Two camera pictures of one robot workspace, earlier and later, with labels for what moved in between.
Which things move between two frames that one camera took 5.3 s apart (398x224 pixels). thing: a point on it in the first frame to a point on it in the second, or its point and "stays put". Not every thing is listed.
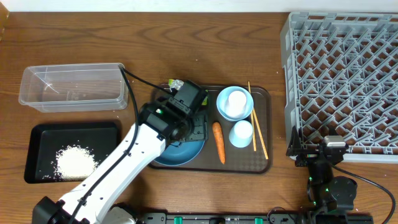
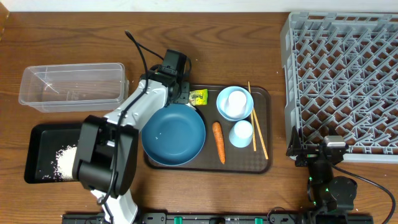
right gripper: x=307 y=155 stays put
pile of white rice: x=73 y=162 stays put
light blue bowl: x=235 y=103 stays put
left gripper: x=203 y=130 to x=185 y=96
